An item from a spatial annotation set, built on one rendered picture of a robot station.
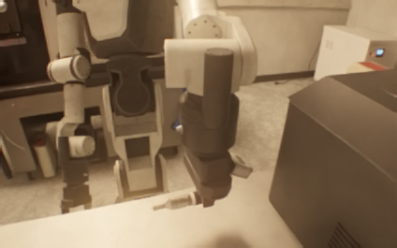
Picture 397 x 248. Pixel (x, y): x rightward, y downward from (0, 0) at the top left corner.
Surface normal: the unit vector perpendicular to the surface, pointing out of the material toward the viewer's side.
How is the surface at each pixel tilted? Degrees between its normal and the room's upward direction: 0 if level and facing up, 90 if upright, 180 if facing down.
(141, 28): 75
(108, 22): 70
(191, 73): 90
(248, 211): 0
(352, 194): 90
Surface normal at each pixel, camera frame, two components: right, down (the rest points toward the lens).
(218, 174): 0.33, 0.49
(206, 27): 0.10, 0.75
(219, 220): 0.02, -0.86
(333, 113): -0.78, -0.33
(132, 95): 0.26, 0.11
